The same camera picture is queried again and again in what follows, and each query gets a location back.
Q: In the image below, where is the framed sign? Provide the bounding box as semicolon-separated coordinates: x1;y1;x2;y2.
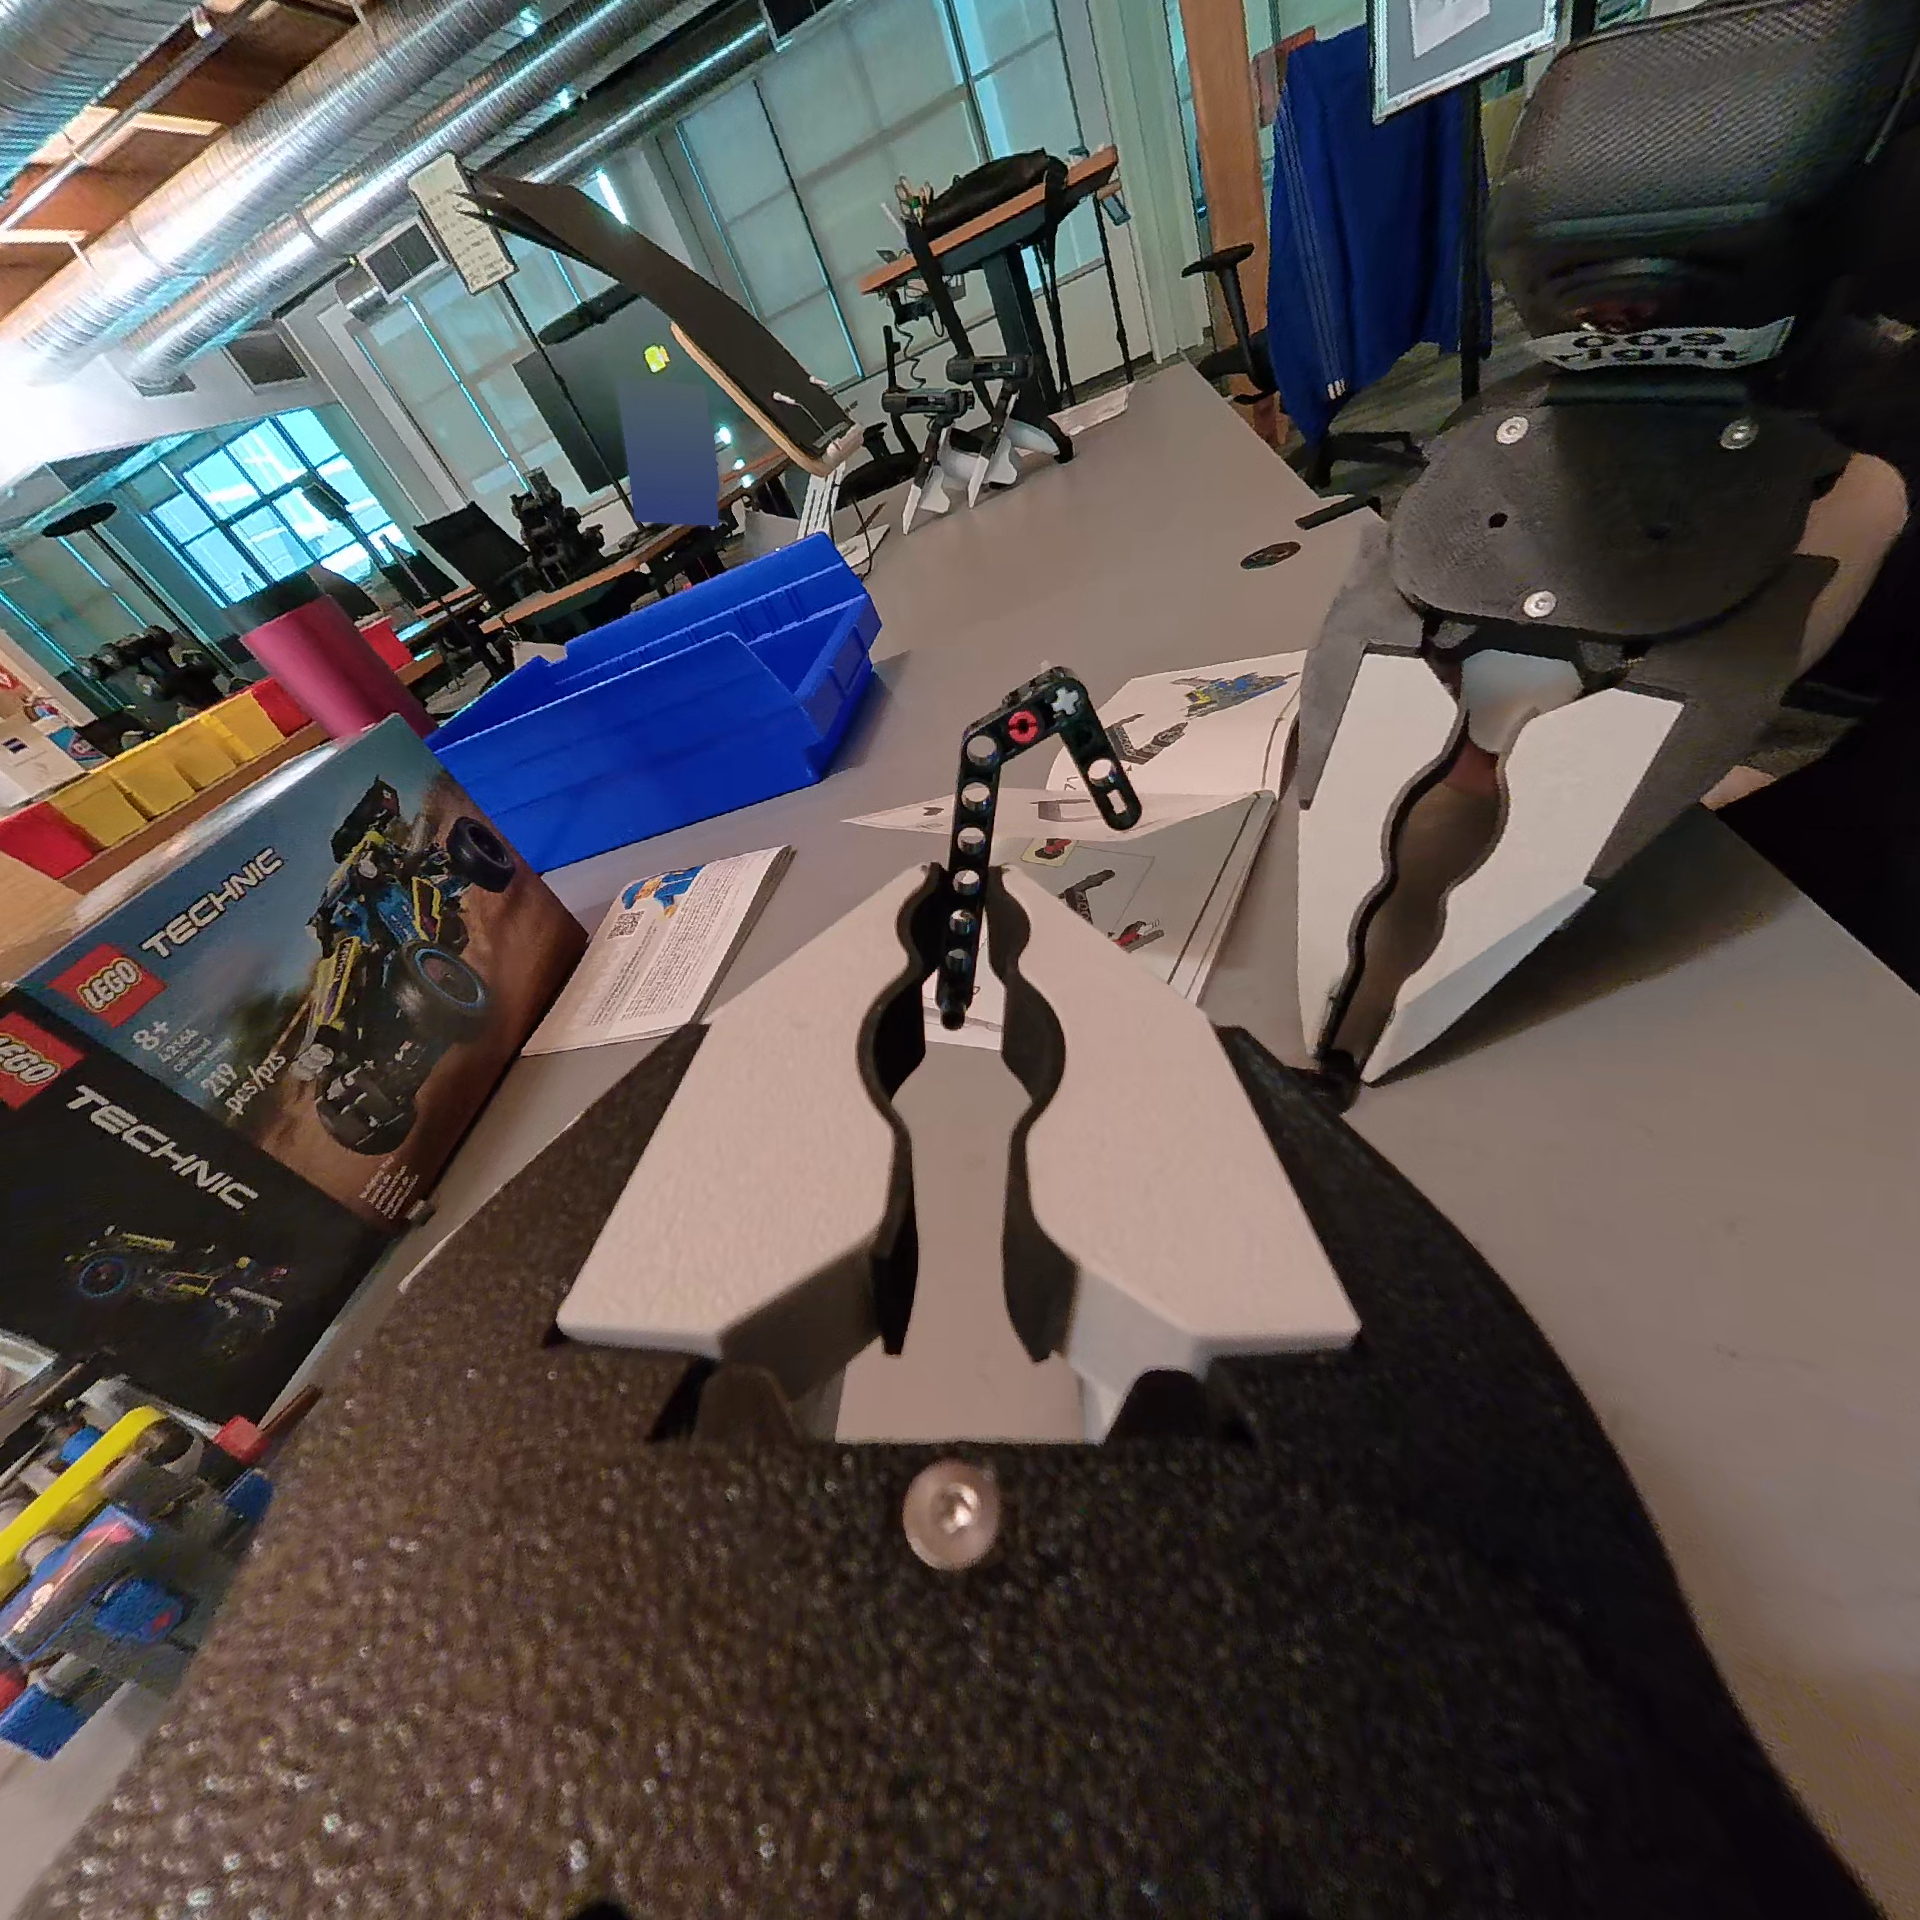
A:
1371;0;1564;127

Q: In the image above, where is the spare hand-held gripper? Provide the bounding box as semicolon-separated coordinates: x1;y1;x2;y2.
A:
880;381;971;538
945;351;1076;508

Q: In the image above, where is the white sign on pole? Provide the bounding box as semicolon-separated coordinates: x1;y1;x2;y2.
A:
405;151;522;298

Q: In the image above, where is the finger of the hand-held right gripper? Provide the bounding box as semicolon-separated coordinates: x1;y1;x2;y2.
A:
1350;692;1692;1087
1300;649;1480;1087

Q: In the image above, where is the black monitor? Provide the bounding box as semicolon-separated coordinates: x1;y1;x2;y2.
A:
509;293;726;501

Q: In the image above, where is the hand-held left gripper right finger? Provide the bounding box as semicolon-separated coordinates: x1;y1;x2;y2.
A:
987;861;1364;1446

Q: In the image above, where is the toy box with car picture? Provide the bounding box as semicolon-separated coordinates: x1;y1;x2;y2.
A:
12;712;591;1236

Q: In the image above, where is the silver air duct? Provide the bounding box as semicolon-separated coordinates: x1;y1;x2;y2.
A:
0;0;781;383

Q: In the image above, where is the wooden standing desk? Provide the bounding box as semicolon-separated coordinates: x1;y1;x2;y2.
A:
859;147;1126;440

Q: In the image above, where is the black bag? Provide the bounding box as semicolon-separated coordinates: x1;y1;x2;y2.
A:
914;151;1072;237

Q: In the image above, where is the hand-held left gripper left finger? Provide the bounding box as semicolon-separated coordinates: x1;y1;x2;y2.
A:
555;861;945;1367

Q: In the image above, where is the small white leaflet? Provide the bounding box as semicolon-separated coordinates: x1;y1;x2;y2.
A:
520;845;795;1061

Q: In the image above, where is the heap of toy bricks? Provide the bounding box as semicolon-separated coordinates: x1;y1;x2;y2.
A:
0;1326;324;1769

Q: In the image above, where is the person's right forearm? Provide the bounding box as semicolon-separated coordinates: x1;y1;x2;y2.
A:
1710;757;1920;945

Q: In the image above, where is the person's right hand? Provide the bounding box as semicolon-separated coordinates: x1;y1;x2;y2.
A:
1708;457;1920;815

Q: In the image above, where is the curved black panel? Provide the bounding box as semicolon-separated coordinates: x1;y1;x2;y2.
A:
463;169;862;471

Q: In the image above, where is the black toy brick model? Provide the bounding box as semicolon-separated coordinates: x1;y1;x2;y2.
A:
934;664;1146;1034

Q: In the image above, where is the pink tumbler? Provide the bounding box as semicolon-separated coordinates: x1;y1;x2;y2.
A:
241;590;440;748

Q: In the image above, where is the open instruction booklet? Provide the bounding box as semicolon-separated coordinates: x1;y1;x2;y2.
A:
843;649;1308;1009

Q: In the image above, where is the blue hanging cloth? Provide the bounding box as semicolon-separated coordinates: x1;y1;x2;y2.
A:
1268;21;1496;445

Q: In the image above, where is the black toy box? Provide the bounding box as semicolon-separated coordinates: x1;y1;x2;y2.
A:
0;987;404;1431

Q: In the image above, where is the black office chair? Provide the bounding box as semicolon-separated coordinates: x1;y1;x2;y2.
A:
1182;242;1280;404
410;501;538;606

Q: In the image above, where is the blue plastic bin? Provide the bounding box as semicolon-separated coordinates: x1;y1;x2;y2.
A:
566;532;880;784
425;632;828;876

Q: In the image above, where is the red plastic bin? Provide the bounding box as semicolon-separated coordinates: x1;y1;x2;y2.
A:
0;799;110;907

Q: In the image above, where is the row of yellow bins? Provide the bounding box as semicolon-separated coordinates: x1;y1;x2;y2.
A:
49;692;290;855

